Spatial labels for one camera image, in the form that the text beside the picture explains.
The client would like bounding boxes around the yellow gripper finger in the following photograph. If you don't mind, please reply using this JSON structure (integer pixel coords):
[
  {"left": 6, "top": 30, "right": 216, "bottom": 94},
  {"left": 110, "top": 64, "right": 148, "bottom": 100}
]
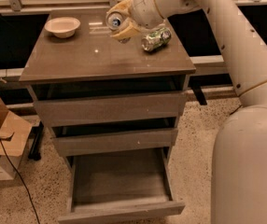
[
  {"left": 108, "top": 0, "right": 133, "bottom": 17},
  {"left": 111, "top": 20, "right": 141, "bottom": 41}
]

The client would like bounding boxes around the grey open bottom drawer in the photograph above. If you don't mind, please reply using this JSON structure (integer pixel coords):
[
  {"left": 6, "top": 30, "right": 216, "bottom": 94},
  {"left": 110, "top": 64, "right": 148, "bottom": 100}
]
[{"left": 58, "top": 148, "right": 185, "bottom": 224}]

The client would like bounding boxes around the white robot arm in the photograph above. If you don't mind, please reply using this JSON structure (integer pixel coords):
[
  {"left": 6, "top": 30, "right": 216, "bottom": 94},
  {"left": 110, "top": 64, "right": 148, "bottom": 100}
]
[{"left": 106, "top": 0, "right": 267, "bottom": 224}]

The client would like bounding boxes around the grey top drawer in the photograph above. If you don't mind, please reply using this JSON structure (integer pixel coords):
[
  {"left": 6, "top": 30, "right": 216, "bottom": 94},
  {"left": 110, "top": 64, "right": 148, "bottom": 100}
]
[{"left": 34, "top": 91, "right": 186, "bottom": 127}]

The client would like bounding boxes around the cardboard box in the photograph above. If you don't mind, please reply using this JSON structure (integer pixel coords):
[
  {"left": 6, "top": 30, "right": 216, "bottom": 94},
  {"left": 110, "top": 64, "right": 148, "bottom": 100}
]
[{"left": 0, "top": 98, "right": 32, "bottom": 181}]

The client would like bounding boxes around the black stand leg left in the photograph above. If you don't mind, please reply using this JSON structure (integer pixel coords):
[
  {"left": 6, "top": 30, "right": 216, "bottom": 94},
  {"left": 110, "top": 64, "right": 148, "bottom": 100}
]
[{"left": 28, "top": 122, "right": 44, "bottom": 161}]

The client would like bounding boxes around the grey middle drawer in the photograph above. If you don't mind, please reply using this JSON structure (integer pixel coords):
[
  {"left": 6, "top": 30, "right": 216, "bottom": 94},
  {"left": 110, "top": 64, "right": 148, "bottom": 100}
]
[{"left": 53, "top": 128, "right": 178, "bottom": 156}]

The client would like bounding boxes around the black floor cable left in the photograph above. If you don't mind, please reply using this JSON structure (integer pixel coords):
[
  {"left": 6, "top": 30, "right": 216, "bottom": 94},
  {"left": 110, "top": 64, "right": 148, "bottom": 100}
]
[{"left": 0, "top": 101, "right": 42, "bottom": 224}]

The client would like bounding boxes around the grey drawer cabinet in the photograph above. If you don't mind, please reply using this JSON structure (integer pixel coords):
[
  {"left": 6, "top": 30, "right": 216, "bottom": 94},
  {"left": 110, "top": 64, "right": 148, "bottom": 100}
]
[{"left": 19, "top": 6, "right": 197, "bottom": 161}]

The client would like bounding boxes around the green soda can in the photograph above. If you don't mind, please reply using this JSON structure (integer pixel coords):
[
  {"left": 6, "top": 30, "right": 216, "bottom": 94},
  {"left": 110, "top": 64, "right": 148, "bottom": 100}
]
[{"left": 141, "top": 27, "right": 172, "bottom": 52}]

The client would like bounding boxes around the redbull can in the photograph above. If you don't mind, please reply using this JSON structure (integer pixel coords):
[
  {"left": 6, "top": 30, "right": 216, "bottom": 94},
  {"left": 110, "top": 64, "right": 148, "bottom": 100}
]
[{"left": 105, "top": 11, "right": 130, "bottom": 44}]

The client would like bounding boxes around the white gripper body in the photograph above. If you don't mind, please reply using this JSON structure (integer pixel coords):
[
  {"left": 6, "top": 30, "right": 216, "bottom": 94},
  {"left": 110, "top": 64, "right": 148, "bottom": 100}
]
[{"left": 131, "top": 0, "right": 163, "bottom": 29}]

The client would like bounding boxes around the white bowl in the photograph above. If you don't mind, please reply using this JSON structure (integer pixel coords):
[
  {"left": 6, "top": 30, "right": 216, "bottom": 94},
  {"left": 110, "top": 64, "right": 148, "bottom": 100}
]
[{"left": 45, "top": 17, "right": 80, "bottom": 38}]

